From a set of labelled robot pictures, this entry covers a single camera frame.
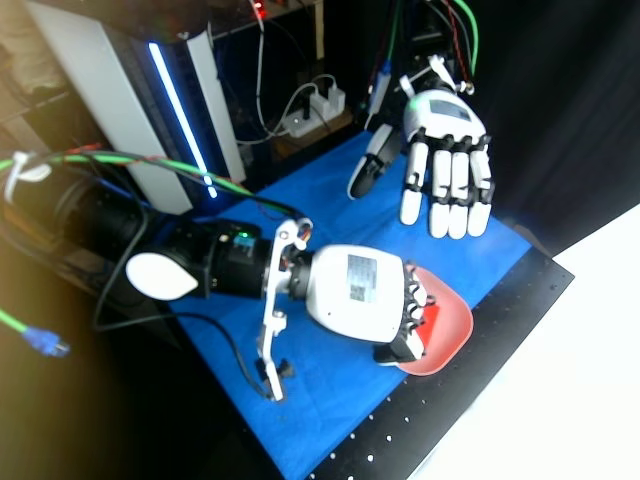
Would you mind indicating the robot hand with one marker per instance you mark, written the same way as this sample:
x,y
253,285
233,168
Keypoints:
x,y
420,120
340,300

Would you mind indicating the red block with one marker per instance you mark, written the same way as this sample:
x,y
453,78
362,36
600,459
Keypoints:
x,y
432,320

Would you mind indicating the pink bowl with red block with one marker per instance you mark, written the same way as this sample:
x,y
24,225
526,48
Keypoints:
x,y
455,320

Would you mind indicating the wooden shelf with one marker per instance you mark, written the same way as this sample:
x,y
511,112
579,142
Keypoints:
x,y
340,125

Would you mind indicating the white power strip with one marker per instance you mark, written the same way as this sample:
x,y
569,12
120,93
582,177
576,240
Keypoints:
x,y
325,107

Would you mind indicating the blue cloth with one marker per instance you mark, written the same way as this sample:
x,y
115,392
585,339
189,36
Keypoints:
x,y
325,400

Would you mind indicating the black perforated board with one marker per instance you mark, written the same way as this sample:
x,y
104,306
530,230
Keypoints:
x,y
450,400

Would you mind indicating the white computer tower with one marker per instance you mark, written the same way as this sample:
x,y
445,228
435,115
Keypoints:
x,y
100,90

